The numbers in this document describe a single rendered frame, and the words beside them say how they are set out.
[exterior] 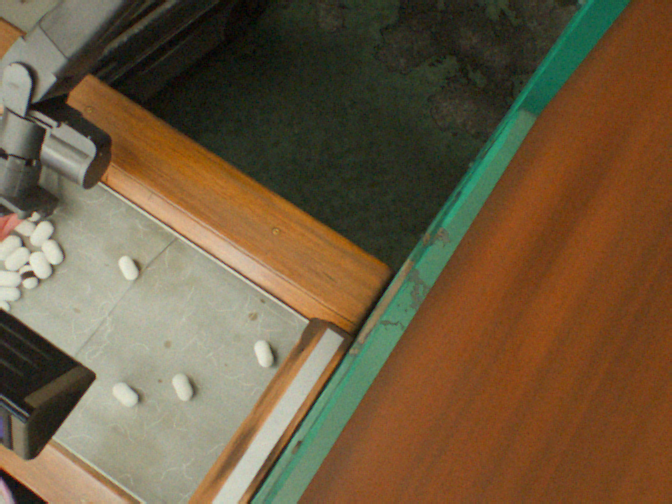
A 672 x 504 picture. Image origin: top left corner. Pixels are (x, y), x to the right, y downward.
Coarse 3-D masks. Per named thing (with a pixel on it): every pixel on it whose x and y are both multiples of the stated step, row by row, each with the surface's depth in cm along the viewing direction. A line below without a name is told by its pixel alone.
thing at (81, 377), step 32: (0, 320) 48; (0, 352) 46; (32, 352) 47; (64, 352) 50; (0, 384) 43; (32, 384) 45; (64, 384) 46; (0, 416) 44; (32, 416) 43; (64, 416) 48; (32, 448) 46
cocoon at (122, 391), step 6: (120, 384) 78; (126, 384) 78; (114, 390) 77; (120, 390) 77; (126, 390) 77; (132, 390) 78; (114, 396) 78; (120, 396) 77; (126, 396) 77; (132, 396) 77; (126, 402) 77; (132, 402) 77
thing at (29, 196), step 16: (0, 160) 73; (16, 160) 73; (32, 160) 75; (0, 176) 74; (16, 176) 74; (32, 176) 75; (0, 192) 75; (16, 192) 75; (32, 192) 77; (48, 192) 80; (16, 208) 74; (32, 208) 75; (48, 208) 78
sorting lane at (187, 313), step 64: (64, 192) 85; (64, 256) 83; (128, 256) 84; (192, 256) 84; (64, 320) 81; (128, 320) 81; (192, 320) 82; (256, 320) 82; (128, 384) 79; (192, 384) 80; (256, 384) 80; (128, 448) 77; (192, 448) 78
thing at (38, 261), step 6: (36, 252) 81; (30, 258) 81; (36, 258) 81; (42, 258) 81; (30, 264) 81; (36, 264) 80; (42, 264) 81; (48, 264) 81; (36, 270) 80; (42, 270) 80; (48, 270) 81; (42, 276) 81; (48, 276) 81
